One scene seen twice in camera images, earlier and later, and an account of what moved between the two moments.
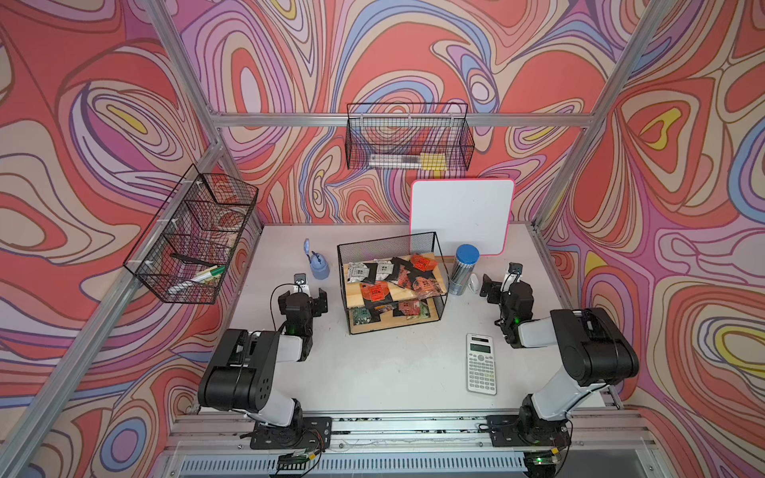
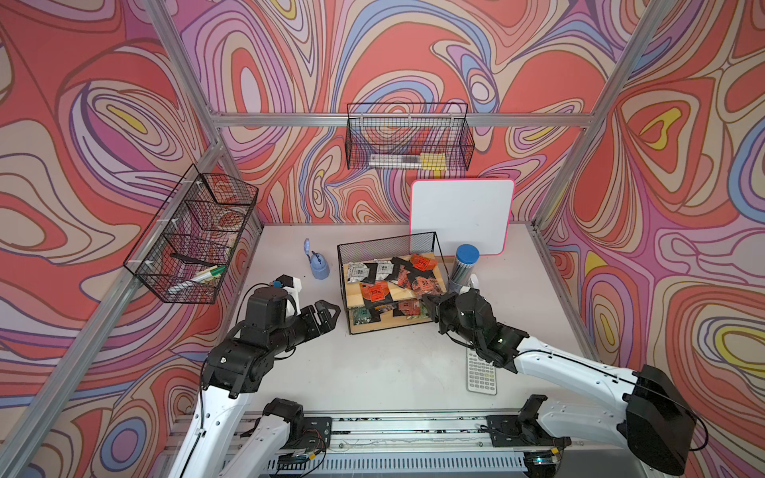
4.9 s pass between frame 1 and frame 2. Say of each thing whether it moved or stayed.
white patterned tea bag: stayed
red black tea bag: stayed
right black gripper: moved
